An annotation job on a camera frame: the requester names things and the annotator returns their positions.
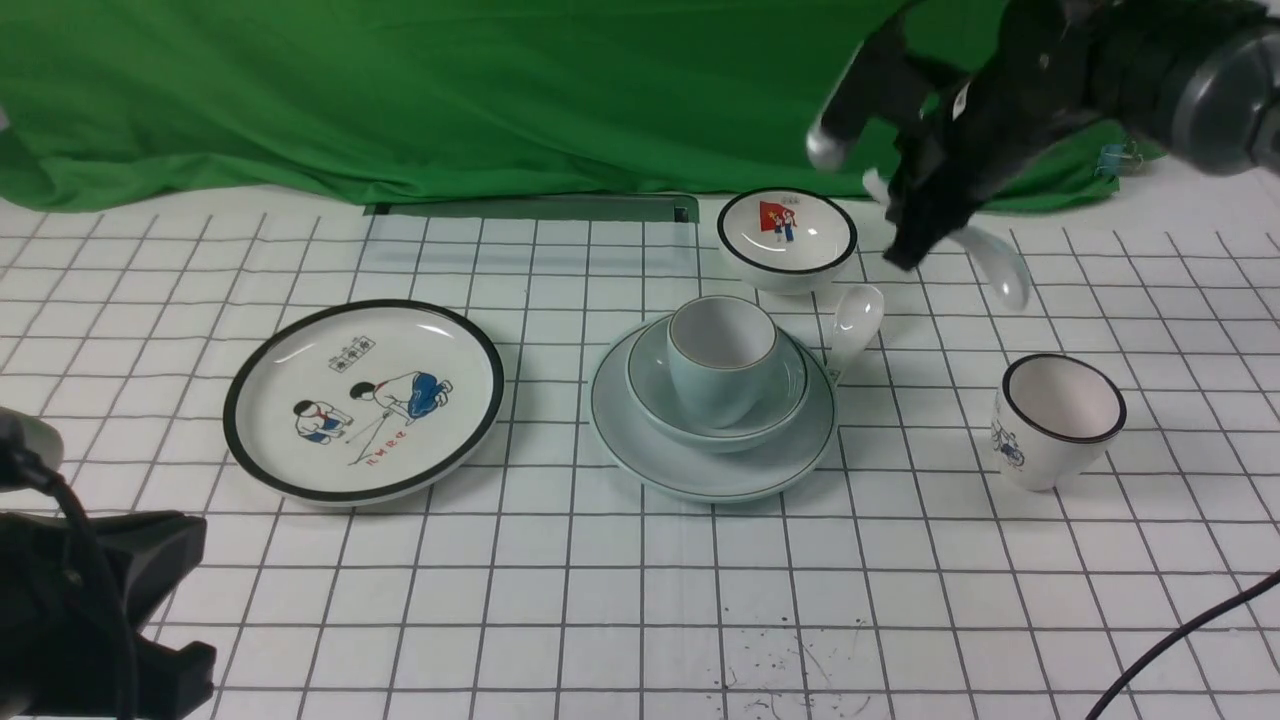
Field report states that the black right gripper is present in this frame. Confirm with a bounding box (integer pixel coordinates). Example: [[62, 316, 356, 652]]
[[884, 1, 1181, 273]]

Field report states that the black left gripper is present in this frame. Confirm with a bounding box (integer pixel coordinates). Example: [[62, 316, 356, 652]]
[[1, 511, 216, 719]]

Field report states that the plain white ceramic spoon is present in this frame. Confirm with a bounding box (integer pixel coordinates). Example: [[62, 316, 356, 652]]
[[882, 225, 1032, 313]]

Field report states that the pale blue cup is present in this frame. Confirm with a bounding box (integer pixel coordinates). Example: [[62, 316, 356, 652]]
[[666, 295, 781, 429]]

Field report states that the pale blue bowl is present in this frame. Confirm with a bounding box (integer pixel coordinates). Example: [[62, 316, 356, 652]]
[[623, 315, 810, 454]]

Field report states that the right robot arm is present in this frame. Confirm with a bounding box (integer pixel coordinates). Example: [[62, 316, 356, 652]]
[[884, 1, 1279, 270]]

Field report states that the small black rimmed cartoon bowl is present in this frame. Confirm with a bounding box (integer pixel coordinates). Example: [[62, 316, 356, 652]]
[[716, 188, 859, 296]]

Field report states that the blue binder clip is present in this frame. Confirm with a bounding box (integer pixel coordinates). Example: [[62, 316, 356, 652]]
[[1094, 140, 1146, 178]]

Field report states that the white black rimmed cartoon cup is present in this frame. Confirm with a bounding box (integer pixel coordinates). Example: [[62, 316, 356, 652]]
[[989, 354, 1128, 492]]

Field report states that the black rimmed cartoon plate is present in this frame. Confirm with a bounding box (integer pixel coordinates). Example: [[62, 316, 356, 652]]
[[221, 299, 506, 507]]

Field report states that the pale blue plate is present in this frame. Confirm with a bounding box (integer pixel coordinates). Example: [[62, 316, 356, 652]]
[[584, 316, 838, 503]]

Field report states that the green backdrop cloth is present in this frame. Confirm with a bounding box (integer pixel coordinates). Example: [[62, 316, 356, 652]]
[[0, 0, 1166, 214]]

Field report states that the white spoon with printed handle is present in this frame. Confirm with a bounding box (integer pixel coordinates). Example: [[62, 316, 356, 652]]
[[826, 284, 884, 386]]

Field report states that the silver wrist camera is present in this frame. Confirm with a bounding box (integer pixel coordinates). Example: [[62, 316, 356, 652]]
[[805, 1, 966, 170]]

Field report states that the black cable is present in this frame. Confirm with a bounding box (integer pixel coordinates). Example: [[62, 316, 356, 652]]
[[1085, 570, 1280, 720]]

